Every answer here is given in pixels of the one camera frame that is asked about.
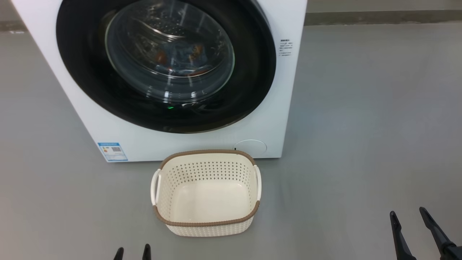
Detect printed warning text label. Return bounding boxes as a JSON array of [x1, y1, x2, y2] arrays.
[[279, 39, 293, 57]]

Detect blue cartoon print garment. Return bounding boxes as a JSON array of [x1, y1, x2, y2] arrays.
[[152, 42, 217, 78]]

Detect round white filter cover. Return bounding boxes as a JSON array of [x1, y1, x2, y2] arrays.
[[234, 139, 268, 156]]

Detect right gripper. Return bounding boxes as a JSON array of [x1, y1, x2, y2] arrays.
[[389, 207, 462, 260]]

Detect cream perforated laundry basket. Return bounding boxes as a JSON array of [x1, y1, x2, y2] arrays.
[[151, 149, 262, 238]]

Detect blue energy label sticker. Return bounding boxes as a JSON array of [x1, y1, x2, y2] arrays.
[[97, 142, 128, 162]]

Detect black round glass washer door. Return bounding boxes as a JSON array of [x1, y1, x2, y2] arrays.
[[56, 0, 277, 134]]

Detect white front-load washing machine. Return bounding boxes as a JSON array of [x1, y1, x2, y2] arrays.
[[11, 0, 308, 163]]

